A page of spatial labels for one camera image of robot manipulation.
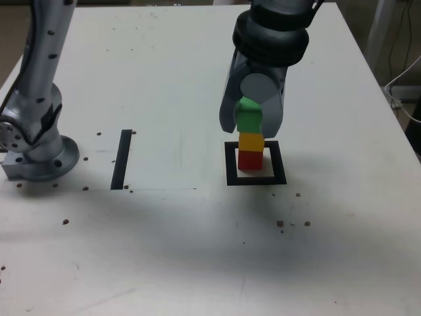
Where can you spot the white post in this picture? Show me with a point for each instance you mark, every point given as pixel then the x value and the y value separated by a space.
pixel 376 29

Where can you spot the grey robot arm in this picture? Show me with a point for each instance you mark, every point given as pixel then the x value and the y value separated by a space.
pixel 36 66

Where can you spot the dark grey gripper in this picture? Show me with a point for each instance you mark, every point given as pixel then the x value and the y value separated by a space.
pixel 276 70

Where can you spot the black tape strip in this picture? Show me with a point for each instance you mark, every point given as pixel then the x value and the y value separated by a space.
pixel 121 161

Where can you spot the yellow cube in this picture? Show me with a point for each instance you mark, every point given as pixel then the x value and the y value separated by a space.
pixel 251 142

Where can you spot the red cube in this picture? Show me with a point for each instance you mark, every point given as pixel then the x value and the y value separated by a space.
pixel 250 160

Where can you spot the green cube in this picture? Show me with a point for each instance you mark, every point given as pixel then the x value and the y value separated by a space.
pixel 248 120

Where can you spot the black tape square outline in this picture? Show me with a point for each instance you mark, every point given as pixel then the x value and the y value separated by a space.
pixel 230 168

